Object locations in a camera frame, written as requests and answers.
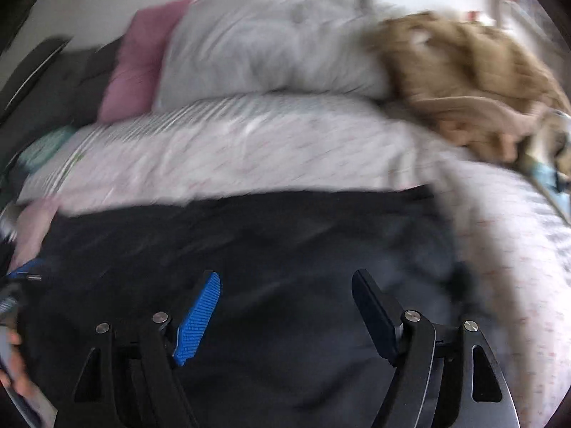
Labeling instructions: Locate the grey crumpled pillow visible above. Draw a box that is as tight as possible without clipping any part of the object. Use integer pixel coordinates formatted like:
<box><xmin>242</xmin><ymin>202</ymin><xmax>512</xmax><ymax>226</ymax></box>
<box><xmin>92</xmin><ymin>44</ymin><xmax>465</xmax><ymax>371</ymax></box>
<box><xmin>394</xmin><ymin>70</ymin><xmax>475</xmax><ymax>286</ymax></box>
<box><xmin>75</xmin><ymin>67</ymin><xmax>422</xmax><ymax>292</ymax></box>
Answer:
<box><xmin>153</xmin><ymin>0</ymin><xmax>395</xmax><ymax>111</ymax></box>

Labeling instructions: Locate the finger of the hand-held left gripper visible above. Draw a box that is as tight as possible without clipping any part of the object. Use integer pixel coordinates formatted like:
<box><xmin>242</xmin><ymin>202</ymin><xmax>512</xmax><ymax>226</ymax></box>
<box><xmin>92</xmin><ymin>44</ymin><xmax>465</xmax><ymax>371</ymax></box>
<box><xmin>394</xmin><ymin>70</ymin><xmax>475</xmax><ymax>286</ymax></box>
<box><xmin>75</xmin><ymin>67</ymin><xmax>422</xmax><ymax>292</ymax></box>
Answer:
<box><xmin>5</xmin><ymin>258</ymin><xmax>46</xmax><ymax>285</ymax></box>

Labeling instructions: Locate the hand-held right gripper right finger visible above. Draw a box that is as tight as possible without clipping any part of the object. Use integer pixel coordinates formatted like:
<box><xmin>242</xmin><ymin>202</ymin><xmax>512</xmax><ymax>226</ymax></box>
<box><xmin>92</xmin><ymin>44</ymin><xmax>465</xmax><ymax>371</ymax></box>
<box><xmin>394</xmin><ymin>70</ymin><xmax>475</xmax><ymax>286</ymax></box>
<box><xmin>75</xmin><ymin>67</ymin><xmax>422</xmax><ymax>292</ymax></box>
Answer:
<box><xmin>352</xmin><ymin>269</ymin><xmax>522</xmax><ymax>428</ymax></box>

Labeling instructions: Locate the light blue printed cloth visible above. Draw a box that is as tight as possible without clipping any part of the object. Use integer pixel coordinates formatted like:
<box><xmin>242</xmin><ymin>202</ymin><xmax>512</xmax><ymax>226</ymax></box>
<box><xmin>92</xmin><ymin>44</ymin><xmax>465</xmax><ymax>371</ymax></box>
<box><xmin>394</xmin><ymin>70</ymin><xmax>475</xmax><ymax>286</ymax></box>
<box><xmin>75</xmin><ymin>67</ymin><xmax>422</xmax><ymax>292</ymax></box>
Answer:
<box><xmin>524</xmin><ymin>111</ymin><xmax>571</xmax><ymax>226</ymax></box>

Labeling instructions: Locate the beige fleece robe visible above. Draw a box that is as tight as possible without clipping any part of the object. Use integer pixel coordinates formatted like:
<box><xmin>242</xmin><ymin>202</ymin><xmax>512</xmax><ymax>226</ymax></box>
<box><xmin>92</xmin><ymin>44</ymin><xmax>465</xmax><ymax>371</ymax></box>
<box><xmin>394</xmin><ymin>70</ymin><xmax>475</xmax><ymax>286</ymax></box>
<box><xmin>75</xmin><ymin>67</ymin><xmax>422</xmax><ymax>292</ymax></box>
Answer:
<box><xmin>363</xmin><ymin>10</ymin><xmax>571</xmax><ymax>163</ymax></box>

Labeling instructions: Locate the pink pillow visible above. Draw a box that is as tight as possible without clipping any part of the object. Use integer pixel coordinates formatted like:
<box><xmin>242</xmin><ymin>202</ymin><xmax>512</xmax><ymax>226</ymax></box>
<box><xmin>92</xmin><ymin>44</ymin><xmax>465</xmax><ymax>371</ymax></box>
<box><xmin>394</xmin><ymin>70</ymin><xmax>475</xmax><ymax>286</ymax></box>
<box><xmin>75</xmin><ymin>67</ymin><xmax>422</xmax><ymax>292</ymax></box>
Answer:
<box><xmin>97</xmin><ymin>0</ymin><xmax>194</xmax><ymax>124</ymax></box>

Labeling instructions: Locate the green patterned cushion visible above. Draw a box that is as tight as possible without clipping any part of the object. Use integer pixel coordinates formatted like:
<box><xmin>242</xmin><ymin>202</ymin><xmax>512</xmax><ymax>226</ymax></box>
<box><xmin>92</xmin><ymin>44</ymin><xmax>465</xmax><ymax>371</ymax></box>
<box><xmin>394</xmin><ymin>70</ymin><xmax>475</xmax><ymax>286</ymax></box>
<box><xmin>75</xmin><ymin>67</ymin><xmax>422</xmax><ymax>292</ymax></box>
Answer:
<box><xmin>19</xmin><ymin>126</ymin><xmax>77</xmax><ymax>168</ymax></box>

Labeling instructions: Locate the dark navy puffer jacket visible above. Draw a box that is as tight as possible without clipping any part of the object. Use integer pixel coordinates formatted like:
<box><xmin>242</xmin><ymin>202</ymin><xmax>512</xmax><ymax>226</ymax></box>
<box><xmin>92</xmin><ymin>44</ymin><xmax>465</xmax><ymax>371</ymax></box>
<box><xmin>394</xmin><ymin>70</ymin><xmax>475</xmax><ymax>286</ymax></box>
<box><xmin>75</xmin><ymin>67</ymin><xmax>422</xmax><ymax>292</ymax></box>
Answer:
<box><xmin>15</xmin><ymin>186</ymin><xmax>485</xmax><ymax>428</ymax></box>

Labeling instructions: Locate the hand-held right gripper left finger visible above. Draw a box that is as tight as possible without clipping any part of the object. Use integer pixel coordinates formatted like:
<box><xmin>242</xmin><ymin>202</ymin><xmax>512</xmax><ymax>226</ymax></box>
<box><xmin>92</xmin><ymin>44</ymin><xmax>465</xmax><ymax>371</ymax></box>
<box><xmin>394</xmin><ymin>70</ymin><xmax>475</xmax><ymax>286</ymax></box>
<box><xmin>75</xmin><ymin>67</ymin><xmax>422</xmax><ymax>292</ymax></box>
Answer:
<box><xmin>56</xmin><ymin>270</ymin><xmax>222</xmax><ymax>428</ymax></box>

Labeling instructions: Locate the pink floral blanket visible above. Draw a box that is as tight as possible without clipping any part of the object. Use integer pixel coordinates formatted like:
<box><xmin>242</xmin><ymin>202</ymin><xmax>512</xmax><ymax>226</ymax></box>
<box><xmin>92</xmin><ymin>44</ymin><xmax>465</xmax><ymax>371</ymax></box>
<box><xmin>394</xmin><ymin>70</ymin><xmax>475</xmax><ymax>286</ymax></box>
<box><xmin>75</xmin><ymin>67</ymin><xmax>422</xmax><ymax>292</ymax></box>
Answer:
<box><xmin>8</xmin><ymin>195</ymin><xmax>61</xmax><ymax>270</ymax></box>

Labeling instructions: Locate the cherry print bed sheet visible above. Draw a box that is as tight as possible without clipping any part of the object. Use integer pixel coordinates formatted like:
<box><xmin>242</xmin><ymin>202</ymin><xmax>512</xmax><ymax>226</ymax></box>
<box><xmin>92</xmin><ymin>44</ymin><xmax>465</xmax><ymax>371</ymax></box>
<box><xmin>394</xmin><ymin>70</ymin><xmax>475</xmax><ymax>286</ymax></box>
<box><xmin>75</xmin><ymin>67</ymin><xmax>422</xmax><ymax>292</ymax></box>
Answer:
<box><xmin>428</xmin><ymin>145</ymin><xmax>571</xmax><ymax>428</ymax></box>

